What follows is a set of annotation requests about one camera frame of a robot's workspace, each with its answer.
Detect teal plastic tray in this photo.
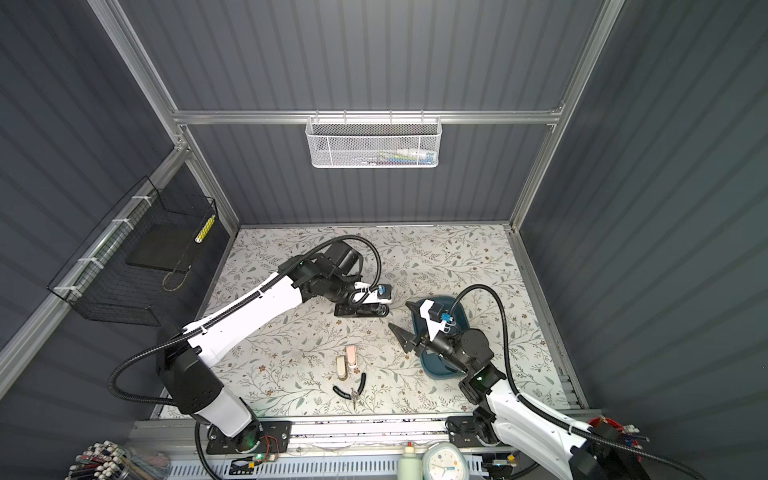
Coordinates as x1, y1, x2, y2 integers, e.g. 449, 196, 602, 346
411, 296, 470, 380

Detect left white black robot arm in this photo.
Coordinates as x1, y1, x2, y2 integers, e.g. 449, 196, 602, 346
158, 235, 393, 449

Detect white wire mesh basket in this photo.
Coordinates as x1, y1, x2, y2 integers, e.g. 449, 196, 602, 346
305, 118, 443, 169

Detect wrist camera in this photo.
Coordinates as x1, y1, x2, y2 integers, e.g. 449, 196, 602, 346
419, 299, 457, 341
354, 282, 393, 304

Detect black stapler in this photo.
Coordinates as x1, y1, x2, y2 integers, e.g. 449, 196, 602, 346
334, 303, 390, 318

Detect black handled pliers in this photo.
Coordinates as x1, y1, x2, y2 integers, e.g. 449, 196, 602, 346
332, 373, 367, 409

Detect black pad in basket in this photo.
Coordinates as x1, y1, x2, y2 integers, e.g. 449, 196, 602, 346
126, 225, 202, 274

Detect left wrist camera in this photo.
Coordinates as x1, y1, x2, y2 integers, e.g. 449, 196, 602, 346
354, 282, 393, 304

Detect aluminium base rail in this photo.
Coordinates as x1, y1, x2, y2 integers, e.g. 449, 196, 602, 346
128, 412, 601, 463

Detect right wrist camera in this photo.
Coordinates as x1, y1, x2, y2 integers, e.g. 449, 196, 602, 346
419, 299, 457, 341

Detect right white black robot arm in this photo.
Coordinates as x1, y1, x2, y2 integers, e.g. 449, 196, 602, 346
389, 300, 649, 479

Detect white desk clock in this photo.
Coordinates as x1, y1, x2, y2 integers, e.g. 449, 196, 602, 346
422, 442, 470, 480

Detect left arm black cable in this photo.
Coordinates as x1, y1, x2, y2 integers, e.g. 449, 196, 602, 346
107, 233, 383, 407

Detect black wire basket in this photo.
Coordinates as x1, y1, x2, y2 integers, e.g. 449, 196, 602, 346
48, 169, 230, 327

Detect red pencil cup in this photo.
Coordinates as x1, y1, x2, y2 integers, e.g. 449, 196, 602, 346
588, 416, 642, 450

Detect beige staple remover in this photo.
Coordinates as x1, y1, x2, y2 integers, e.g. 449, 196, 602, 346
335, 355, 349, 381

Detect yellow marker in basket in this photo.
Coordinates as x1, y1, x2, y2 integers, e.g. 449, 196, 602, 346
194, 214, 217, 244

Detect white glue bottle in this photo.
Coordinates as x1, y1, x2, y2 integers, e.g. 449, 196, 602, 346
397, 441, 423, 480

